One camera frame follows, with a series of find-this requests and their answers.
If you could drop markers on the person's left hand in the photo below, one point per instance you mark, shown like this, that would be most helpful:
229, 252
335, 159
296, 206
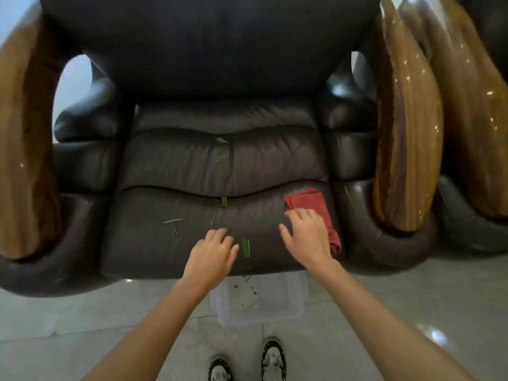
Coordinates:
208, 259

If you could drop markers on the person's right hand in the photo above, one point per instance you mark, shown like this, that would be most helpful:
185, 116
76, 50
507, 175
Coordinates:
309, 238

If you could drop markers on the clear plastic bin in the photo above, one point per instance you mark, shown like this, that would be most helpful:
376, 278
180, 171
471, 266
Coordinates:
274, 301

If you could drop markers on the person's right shoe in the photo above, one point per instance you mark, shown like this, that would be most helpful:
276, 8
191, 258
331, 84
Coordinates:
274, 361

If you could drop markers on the glossy wooden armrest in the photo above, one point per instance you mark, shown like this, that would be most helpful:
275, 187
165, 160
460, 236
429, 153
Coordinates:
468, 115
408, 134
24, 154

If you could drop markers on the person's left shoe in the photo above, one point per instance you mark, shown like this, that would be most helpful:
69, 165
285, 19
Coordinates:
220, 370

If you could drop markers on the person's left forearm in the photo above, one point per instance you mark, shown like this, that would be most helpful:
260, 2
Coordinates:
158, 333

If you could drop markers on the green leaves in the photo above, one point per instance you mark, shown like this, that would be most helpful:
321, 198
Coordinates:
246, 247

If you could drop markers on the person's shoe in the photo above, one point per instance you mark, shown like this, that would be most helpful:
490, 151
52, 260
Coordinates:
220, 370
274, 361

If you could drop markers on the red cloth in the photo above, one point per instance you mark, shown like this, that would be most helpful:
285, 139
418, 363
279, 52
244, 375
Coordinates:
313, 202

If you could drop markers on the person's right forearm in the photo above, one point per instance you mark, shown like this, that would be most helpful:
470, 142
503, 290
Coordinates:
377, 325

